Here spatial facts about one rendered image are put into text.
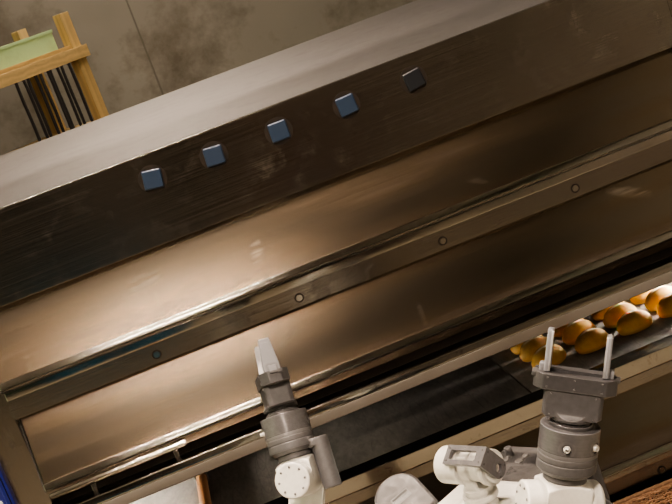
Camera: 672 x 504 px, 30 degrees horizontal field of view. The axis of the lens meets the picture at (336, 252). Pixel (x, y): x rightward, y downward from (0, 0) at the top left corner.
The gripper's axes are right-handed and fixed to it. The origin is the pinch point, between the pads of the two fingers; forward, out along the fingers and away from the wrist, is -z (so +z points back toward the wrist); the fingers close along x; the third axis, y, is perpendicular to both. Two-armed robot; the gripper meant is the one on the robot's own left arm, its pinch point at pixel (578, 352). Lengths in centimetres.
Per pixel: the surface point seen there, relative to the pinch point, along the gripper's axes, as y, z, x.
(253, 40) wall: 771, -11, 297
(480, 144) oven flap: 120, -16, 31
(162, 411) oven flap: 86, 51, 96
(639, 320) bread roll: 152, 30, -11
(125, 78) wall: 733, 25, 388
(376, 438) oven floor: 124, 64, 52
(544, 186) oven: 124, -7, 15
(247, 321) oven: 95, 29, 79
